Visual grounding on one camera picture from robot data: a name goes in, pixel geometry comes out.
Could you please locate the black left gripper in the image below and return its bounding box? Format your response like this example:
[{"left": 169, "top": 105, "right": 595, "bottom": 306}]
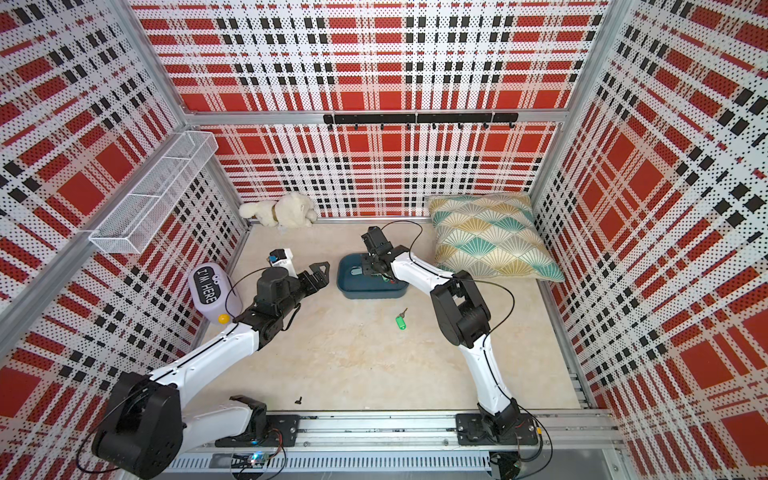
[{"left": 277, "top": 261, "right": 329, "bottom": 318}]

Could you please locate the green key tag with key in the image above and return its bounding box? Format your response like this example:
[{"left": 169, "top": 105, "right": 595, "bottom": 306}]
[{"left": 396, "top": 309, "right": 407, "bottom": 330}]

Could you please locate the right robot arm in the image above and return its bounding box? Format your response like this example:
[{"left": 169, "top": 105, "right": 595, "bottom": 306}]
[{"left": 362, "top": 248, "right": 524, "bottom": 442}]

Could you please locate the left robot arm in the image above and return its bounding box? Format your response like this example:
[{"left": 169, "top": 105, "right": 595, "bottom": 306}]
[{"left": 82, "top": 262, "right": 330, "bottom": 479}]

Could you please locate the teal plastic storage box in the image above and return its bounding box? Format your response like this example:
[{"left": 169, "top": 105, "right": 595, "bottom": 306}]
[{"left": 336, "top": 253, "right": 408, "bottom": 300}]

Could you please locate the white plush toy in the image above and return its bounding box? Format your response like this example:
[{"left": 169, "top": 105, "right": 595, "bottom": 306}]
[{"left": 238, "top": 192, "right": 318, "bottom": 228}]

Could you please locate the fan pattern cushion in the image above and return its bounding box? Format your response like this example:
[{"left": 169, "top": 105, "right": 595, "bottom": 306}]
[{"left": 426, "top": 193, "right": 565, "bottom": 283}]

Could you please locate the small circuit board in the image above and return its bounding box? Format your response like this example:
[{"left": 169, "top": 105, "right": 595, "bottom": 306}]
[{"left": 230, "top": 452, "right": 268, "bottom": 469}]

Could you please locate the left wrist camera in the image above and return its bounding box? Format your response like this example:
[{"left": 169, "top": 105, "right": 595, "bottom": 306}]
[{"left": 268, "top": 248, "right": 297, "bottom": 277}]

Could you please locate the black wall hook rail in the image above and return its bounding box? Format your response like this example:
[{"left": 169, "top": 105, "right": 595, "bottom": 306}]
[{"left": 323, "top": 112, "right": 520, "bottom": 128}]

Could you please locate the white wire wall basket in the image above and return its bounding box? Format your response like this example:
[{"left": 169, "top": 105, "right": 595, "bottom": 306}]
[{"left": 89, "top": 130, "right": 217, "bottom": 254}]

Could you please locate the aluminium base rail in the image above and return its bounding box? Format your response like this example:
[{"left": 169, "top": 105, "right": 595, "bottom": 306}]
[{"left": 167, "top": 410, "right": 634, "bottom": 479}]

